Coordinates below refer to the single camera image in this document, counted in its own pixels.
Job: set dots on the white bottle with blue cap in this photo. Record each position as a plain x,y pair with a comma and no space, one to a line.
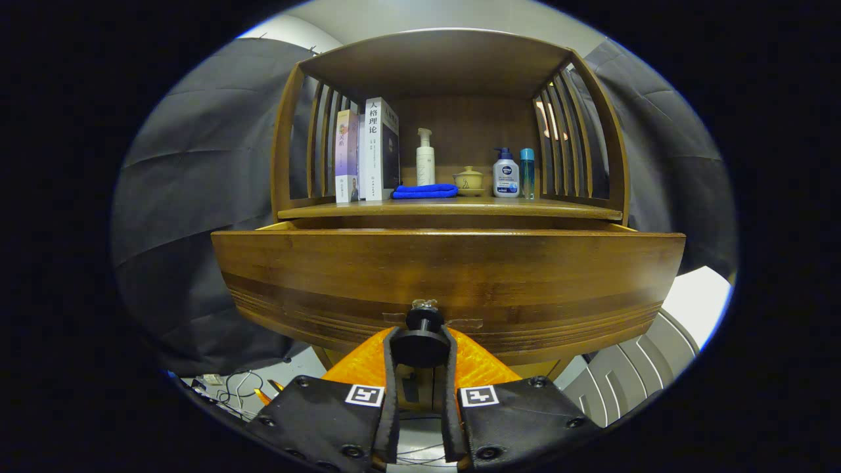
506,177

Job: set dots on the wooden cabinet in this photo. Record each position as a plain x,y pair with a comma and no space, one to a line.
447,66

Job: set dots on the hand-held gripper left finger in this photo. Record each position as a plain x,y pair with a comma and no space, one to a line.
315,414

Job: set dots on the folded blue cloth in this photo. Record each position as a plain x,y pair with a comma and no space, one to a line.
424,191

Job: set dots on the teal bottle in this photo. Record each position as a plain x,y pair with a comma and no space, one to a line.
527,174

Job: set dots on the wooden drawer with black knob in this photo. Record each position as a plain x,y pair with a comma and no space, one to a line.
447,269

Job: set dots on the white pump bottle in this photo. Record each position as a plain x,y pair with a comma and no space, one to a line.
425,164

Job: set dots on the white table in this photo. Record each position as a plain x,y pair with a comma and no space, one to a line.
696,302

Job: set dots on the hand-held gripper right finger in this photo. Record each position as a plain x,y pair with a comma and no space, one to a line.
525,417

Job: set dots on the purple book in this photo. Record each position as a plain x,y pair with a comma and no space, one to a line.
345,151

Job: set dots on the tan lidded teacup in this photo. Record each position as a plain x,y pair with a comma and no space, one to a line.
468,180

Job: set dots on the grey grooved panel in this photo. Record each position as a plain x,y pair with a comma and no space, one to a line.
624,374

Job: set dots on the thick white book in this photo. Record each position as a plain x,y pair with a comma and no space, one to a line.
372,157

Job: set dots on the wooden countertop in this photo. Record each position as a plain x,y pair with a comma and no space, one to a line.
460,207

